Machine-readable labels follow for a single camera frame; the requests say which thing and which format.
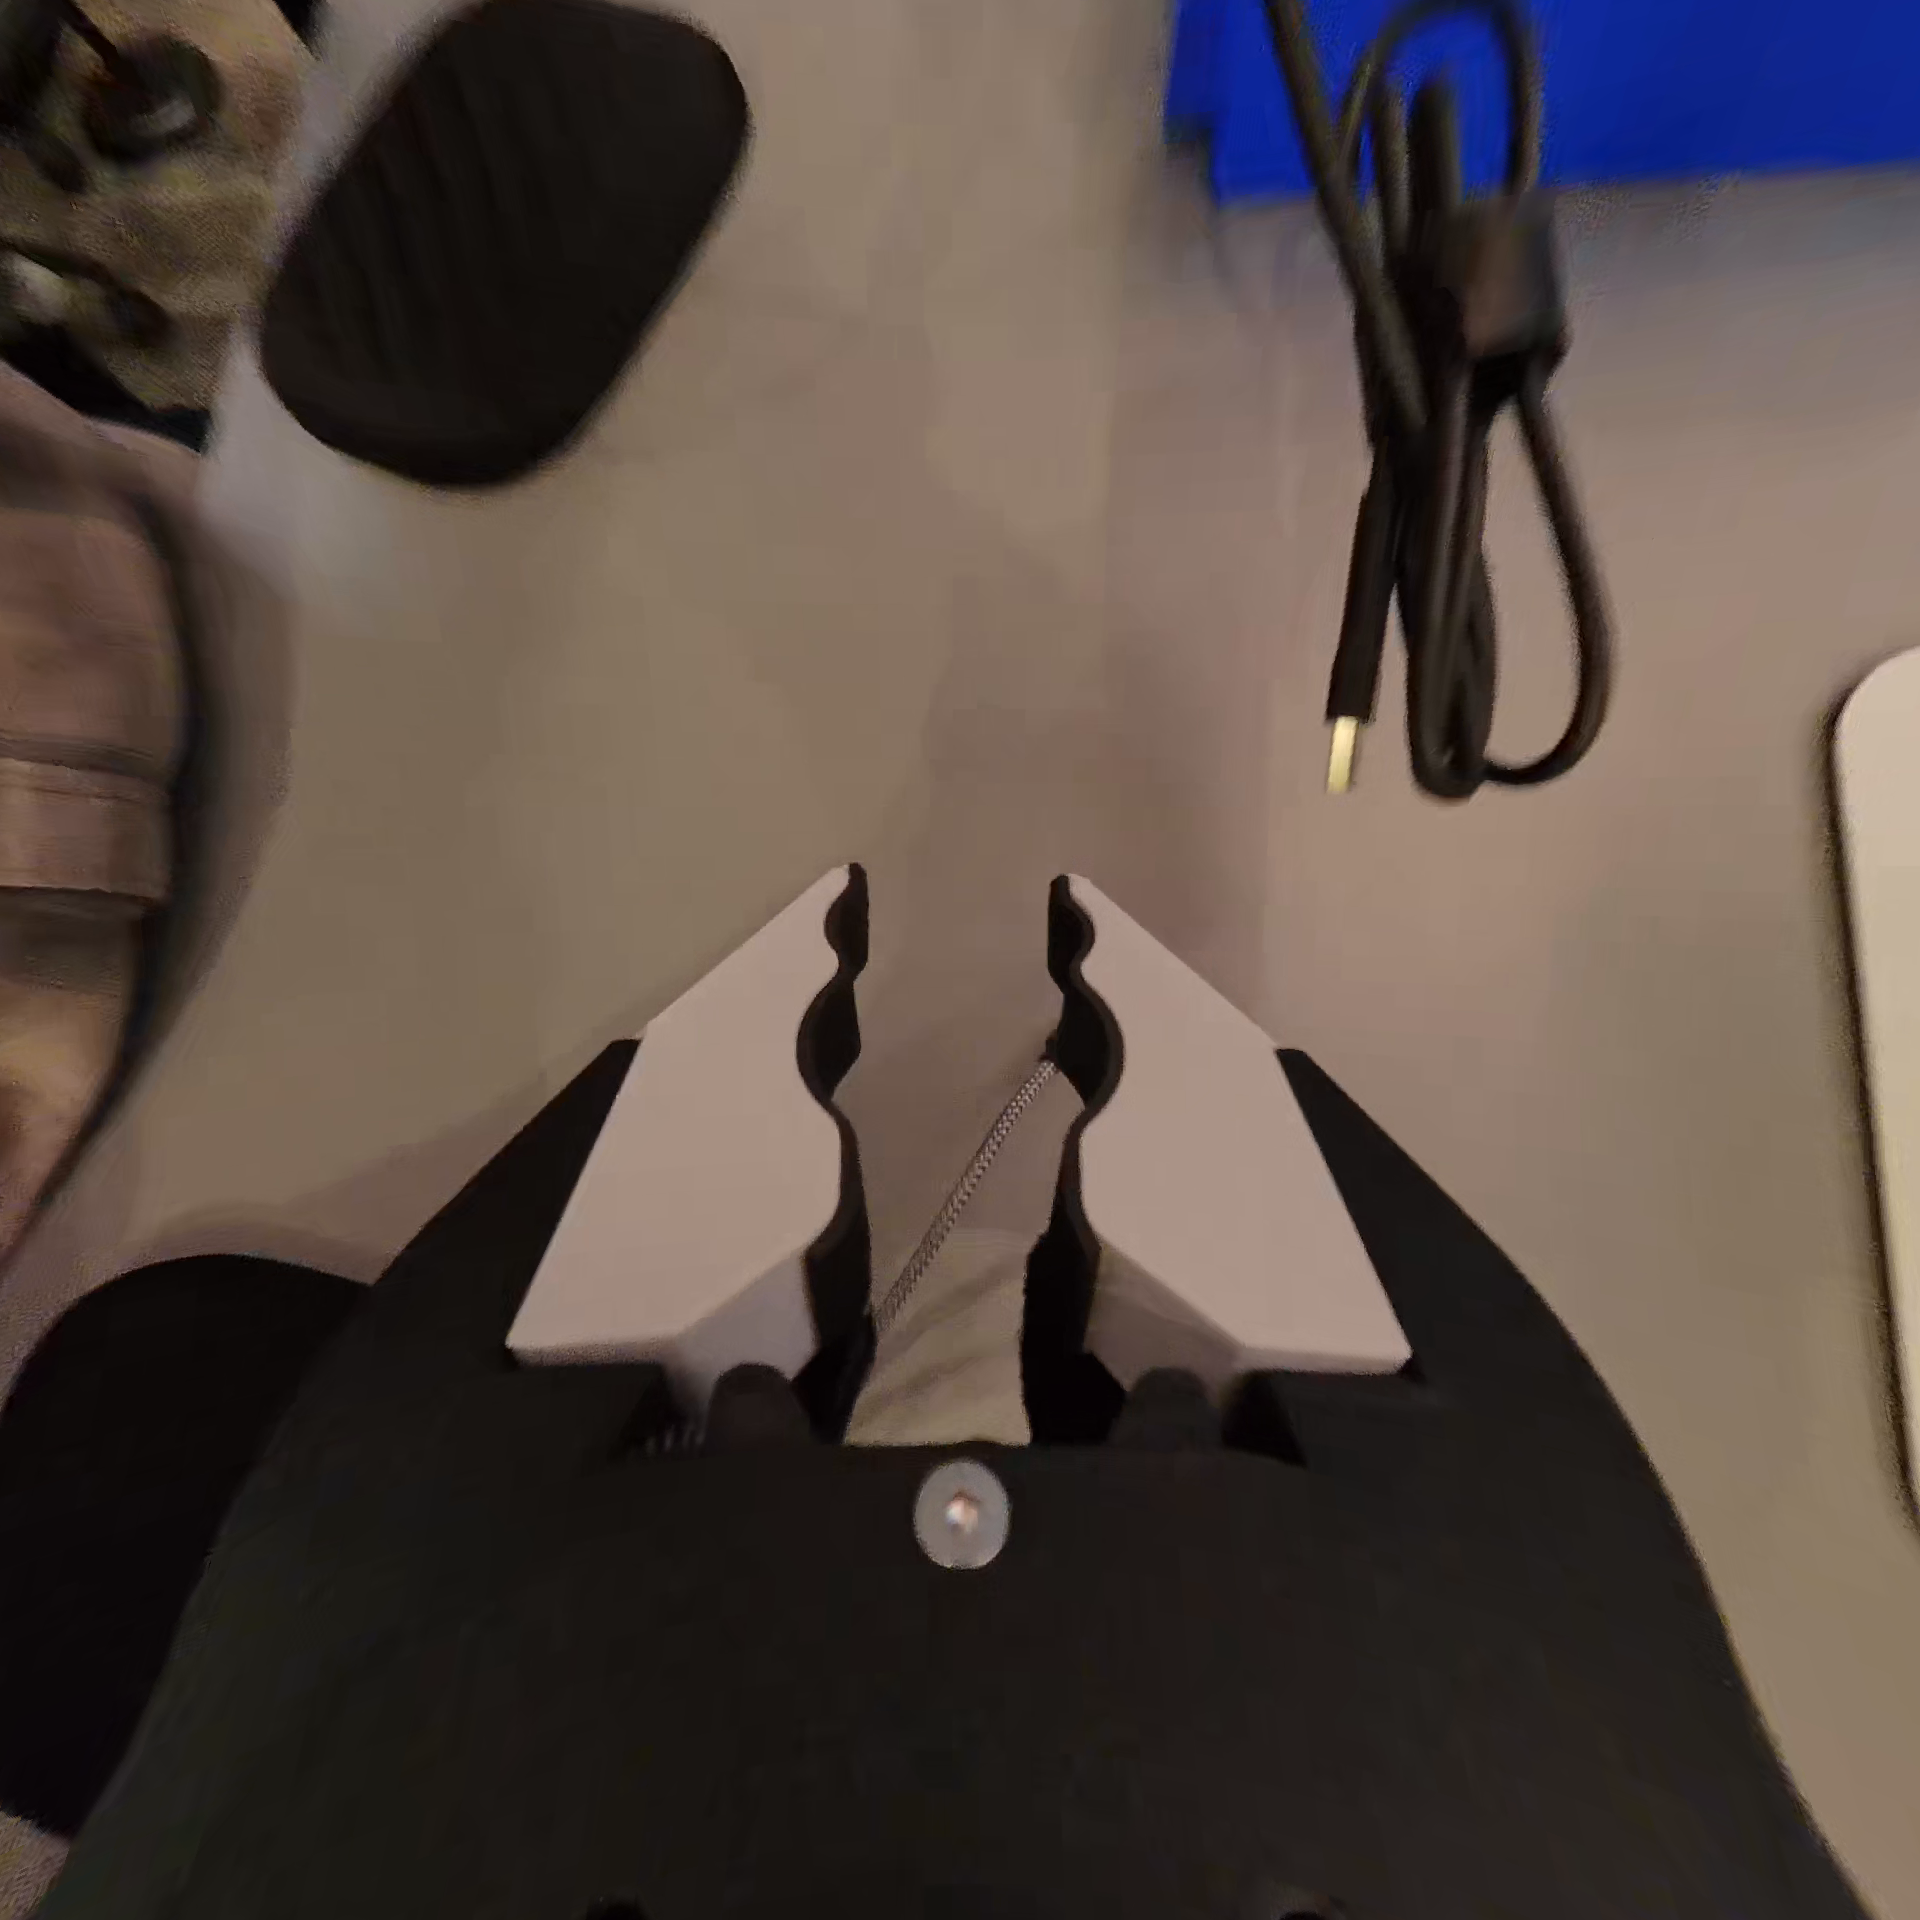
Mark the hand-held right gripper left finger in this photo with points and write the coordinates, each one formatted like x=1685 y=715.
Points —
x=689 y=1200

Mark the wooden book stand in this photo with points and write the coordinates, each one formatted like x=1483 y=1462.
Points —
x=1882 y=974

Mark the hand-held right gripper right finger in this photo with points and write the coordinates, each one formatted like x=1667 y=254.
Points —
x=1228 y=1200

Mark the black textured pad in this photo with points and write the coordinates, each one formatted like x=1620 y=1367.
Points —
x=135 y=1499
x=496 y=238

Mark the blue plastic bin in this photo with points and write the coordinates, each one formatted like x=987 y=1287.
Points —
x=1652 y=90

